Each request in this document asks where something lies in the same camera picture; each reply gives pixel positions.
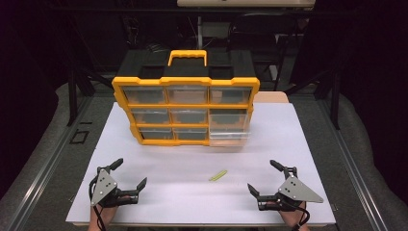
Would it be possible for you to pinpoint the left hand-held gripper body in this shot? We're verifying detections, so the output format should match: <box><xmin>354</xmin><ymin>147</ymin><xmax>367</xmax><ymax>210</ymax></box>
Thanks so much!
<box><xmin>89</xmin><ymin>166</ymin><xmax>140</xmax><ymax>209</ymax></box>

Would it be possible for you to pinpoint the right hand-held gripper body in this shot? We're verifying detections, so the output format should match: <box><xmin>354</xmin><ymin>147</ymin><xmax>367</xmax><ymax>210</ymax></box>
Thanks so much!
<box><xmin>256</xmin><ymin>167</ymin><xmax>324</xmax><ymax>212</ymax></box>

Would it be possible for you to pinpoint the small yellow-green stick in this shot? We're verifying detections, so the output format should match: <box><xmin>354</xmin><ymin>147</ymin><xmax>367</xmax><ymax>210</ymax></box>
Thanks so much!
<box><xmin>208</xmin><ymin>169</ymin><xmax>228</xmax><ymax>182</ymax></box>

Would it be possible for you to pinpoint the clear plastic drawer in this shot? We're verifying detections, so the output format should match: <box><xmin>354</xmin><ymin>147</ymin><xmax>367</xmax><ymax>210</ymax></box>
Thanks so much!
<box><xmin>209</xmin><ymin>123</ymin><xmax>252</xmax><ymax>148</ymax></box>

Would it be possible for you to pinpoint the person's left hand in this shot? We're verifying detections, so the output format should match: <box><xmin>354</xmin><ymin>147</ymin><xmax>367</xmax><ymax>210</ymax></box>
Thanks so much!
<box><xmin>92</xmin><ymin>193</ymin><xmax>140</xmax><ymax>214</ymax></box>

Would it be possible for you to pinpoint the person's right hand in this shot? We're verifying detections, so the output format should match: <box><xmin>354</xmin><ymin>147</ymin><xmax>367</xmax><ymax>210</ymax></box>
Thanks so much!
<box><xmin>265</xmin><ymin>200</ymin><xmax>305</xmax><ymax>220</ymax></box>

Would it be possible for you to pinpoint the tan wooden board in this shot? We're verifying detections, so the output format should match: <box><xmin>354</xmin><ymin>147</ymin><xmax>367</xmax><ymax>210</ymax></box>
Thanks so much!
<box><xmin>253</xmin><ymin>90</ymin><xmax>290</xmax><ymax>104</ymax></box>

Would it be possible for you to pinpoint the set of transparent organizer drawers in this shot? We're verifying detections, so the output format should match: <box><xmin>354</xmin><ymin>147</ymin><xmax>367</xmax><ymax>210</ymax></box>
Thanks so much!
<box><xmin>121</xmin><ymin>85</ymin><xmax>253</xmax><ymax>141</ymax></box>

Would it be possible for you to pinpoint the yellow and black organizer cabinet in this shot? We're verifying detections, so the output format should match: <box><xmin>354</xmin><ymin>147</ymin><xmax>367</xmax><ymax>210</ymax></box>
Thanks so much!
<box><xmin>111</xmin><ymin>49</ymin><xmax>261</xmax><ymax>148</ymax></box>

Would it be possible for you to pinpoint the grey metal stand pole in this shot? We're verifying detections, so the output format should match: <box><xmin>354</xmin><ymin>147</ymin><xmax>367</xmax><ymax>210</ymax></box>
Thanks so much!
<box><xmin>196</xmin><ymin>14</ymin><xmax>204</xmax><ymax>50</ymax></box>

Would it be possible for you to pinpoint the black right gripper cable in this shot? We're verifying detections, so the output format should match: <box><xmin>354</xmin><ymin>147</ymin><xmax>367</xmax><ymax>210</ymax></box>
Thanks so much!
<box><xmin>288</xmin><ymin>199</ymin><xmax>311</xmax><ymax>231</ymax></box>

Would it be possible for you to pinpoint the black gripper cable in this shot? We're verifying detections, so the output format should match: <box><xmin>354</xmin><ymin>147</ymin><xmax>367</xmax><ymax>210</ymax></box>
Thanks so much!
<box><xmin>89</xmin><ymin>178</ymin><xmax>108</xmax><ymax>231</ymax></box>
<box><xmin>288</xmin><ymin>199</ymin><xmax>311</xmax><ymax>231</ymax></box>

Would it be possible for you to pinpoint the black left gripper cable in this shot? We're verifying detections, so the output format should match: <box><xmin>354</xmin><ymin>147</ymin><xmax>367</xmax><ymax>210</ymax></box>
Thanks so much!
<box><xmin>89</xmin><ymin>178</ymin><xmax>108</xmax><ymax>231</ymax></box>

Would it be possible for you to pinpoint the grey metal floor rail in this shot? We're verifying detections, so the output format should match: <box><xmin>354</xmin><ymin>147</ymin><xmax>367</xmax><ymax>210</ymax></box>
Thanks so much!
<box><xmin>316</xmin><ymin>97</ymin><xmax>391</xmax><ymax>231</ymax></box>
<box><xmin>6</xmin><ymin>95</ymin><xmax>97</xmax><ymax>231</ymax></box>

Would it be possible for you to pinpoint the black metal frame leg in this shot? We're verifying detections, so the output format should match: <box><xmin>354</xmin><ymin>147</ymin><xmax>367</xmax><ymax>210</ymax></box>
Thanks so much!
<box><xmin>65</xmin><ymin>68</ymin><xmax>79</xmax><ymax>127</ymax></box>

